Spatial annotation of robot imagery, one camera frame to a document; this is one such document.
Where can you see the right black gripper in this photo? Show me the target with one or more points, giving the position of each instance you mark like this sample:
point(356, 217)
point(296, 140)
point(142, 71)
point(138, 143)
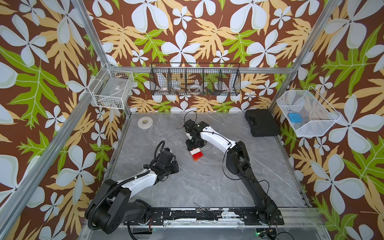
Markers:
point(189, 147)

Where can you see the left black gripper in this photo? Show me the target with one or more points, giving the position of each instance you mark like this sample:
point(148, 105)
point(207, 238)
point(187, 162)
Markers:
point(175, 165)

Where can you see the white lego brick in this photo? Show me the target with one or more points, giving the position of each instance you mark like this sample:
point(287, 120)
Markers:
point(194, 151)

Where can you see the red lego brick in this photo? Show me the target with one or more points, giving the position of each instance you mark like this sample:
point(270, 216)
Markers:
point(196, 156)

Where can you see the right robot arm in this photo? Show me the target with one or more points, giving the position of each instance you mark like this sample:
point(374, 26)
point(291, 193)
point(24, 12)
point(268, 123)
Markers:
point(237, 161)

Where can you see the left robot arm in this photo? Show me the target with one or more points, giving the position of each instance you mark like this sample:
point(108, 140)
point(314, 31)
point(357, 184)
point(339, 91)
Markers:
point(112, 204)

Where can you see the white tape roll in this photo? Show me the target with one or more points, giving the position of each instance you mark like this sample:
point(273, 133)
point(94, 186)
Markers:
point(145, 122)

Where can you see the black plastic case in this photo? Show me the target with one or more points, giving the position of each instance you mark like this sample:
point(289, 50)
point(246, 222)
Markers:
point(262, 123)

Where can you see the blue object in basket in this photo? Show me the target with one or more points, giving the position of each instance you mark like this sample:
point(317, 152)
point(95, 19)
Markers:
point(295, 118)

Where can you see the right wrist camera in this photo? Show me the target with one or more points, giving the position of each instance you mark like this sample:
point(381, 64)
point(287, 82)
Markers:
point(189, 125)

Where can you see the black wire basket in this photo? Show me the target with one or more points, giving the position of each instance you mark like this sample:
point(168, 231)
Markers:
point(216, 79)

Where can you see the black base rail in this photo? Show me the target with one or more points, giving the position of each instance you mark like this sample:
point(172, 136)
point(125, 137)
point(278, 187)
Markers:
point(248, 216)

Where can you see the white wire basket left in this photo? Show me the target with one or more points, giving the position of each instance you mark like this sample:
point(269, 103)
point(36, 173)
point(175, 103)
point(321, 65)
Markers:
point(111, 87)

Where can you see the white wire basket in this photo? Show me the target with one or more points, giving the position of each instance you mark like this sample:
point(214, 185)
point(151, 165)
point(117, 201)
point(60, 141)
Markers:
point(319, 116)
point(111, 87)

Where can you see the white wire basket right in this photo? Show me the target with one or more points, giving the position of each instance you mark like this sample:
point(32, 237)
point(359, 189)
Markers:
point(319, 116)

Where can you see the aluminium frame post left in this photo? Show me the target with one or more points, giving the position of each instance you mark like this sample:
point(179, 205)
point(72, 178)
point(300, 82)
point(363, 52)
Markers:
point(56, 145)

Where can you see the aluminium frame post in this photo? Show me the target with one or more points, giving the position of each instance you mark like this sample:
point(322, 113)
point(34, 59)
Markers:
point(56, 145)
point(314, 34)

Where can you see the aluminium frame post right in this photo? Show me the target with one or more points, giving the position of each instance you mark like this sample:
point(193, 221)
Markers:
point(314, 34)

